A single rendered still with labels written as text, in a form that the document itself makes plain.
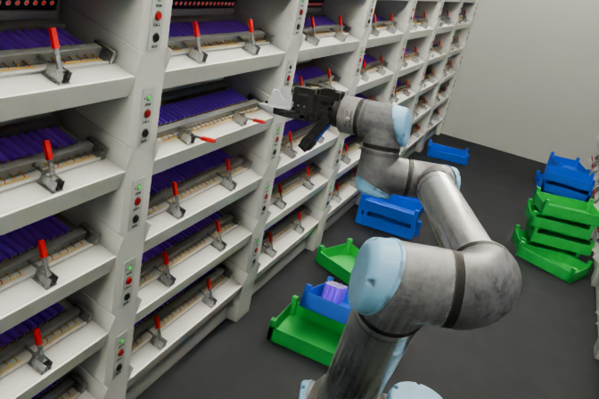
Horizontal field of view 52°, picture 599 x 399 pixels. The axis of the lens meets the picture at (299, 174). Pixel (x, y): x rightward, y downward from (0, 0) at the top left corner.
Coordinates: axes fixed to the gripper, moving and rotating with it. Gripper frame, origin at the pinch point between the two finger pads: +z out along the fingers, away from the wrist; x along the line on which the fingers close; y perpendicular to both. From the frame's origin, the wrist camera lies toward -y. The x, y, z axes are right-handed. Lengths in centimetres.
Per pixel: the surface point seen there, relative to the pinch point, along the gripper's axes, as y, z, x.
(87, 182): -10, 12, 51
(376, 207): -75, 3, -147
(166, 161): -11.4, 11.6, 25.8
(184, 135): -7.4, 13.3, 16.4
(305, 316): -85, -1, -47
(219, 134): -9.5, 11.8, 1.8
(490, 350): -92, -66, -76
